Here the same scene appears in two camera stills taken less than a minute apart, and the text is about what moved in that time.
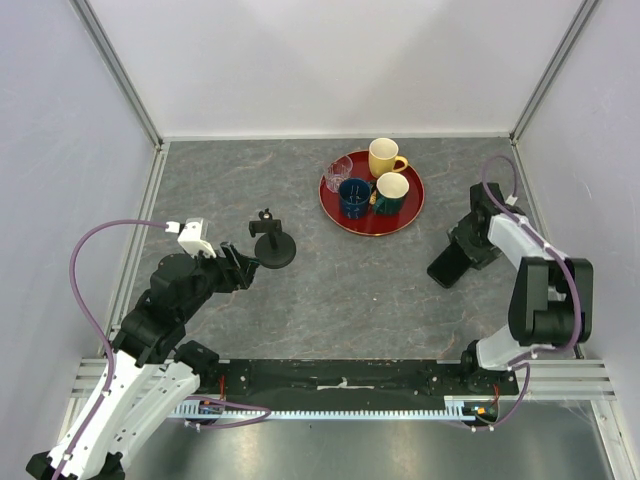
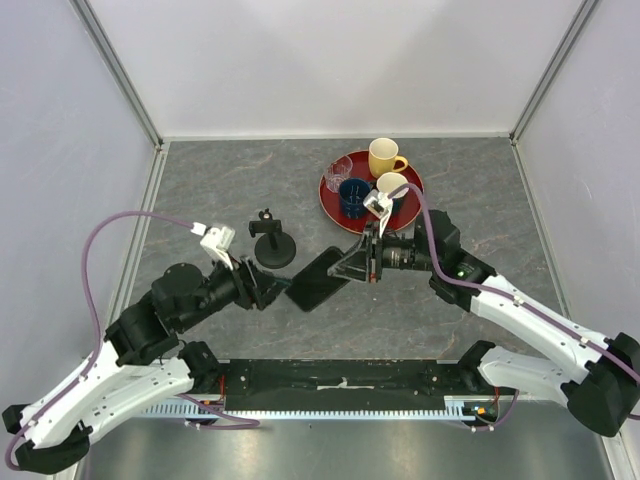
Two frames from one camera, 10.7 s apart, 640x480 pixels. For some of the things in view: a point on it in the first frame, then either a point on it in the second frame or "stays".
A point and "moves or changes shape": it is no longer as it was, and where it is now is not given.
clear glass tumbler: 338,171 stays
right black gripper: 480,256 -> 354,264
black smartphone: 450,265 moves or changes shape
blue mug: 354,198 stays
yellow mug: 383,159 stays
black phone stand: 274,248 stays
